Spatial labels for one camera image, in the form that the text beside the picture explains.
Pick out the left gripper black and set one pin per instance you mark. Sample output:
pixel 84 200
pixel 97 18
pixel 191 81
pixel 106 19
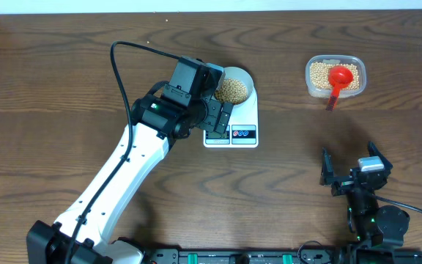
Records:
pixel 212 108

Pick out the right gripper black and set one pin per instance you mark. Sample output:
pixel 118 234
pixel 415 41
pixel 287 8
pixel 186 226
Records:
pixel 343 183

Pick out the red measuring scoop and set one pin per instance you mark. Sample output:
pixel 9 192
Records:
pixel 339 78

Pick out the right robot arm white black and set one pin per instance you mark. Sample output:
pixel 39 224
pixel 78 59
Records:
pixel 379 227

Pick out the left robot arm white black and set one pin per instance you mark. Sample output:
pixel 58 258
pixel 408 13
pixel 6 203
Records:
pixel 167 113

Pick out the white digital kitchen scale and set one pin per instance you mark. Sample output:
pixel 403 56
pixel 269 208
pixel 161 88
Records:
pixel 243 127

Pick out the soybeans in bowl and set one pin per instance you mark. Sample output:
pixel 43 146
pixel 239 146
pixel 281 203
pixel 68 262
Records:
pixel 232 91

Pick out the grey bowl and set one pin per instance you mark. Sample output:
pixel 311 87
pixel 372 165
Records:
pixel 241 75

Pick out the clear container of soybeans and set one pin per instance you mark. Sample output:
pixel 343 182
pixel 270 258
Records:
pixel 317 72

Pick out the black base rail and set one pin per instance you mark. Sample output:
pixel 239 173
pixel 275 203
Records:
pixel 305 255

